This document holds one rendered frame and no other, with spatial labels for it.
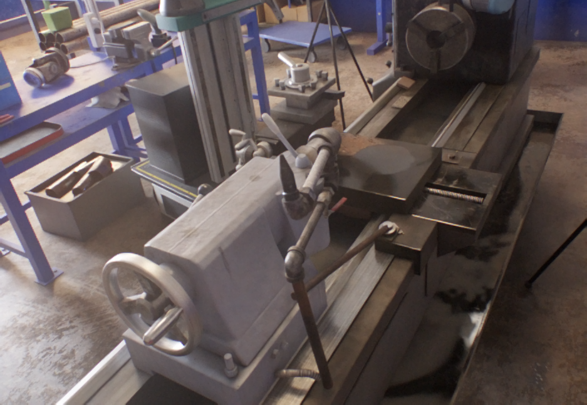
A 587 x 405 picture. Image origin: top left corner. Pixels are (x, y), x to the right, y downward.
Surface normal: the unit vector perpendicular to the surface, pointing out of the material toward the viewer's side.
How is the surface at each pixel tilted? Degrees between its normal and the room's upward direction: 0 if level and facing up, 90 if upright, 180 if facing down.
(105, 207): 90
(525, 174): 0
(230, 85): 90
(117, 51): 90
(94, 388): 45
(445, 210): 0
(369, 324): 0
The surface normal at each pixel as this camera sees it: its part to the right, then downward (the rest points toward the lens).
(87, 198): 0.88, 0.16
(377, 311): -0.11, -0.85
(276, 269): 0.75, -0.15
